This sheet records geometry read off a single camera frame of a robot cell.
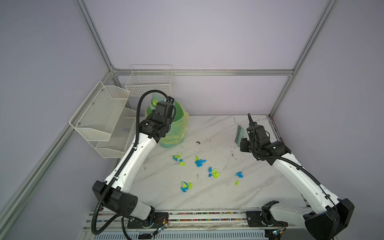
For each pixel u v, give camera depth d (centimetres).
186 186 84
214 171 89
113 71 91
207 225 73
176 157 96
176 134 84
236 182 86
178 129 84
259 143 56
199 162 94
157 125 51
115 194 39
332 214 37
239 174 88
